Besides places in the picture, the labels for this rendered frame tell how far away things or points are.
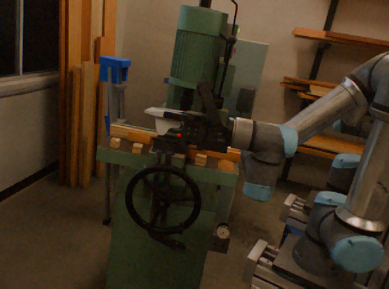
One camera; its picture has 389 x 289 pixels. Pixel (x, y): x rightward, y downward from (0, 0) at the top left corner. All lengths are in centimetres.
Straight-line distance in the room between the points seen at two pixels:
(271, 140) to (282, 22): 306
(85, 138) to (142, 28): 163
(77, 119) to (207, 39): 170
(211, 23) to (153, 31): 263
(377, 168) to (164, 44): 332
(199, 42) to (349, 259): 92
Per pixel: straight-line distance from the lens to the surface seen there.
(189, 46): 143
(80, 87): 288
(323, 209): 108
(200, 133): 81
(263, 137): 82
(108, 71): 230
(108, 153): 150
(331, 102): 98
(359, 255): 98
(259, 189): 87
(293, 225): 166
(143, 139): 161
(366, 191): 94
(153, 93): 409
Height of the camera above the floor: 144
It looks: 19 degrees down
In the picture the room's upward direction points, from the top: 10 degrees clockwise
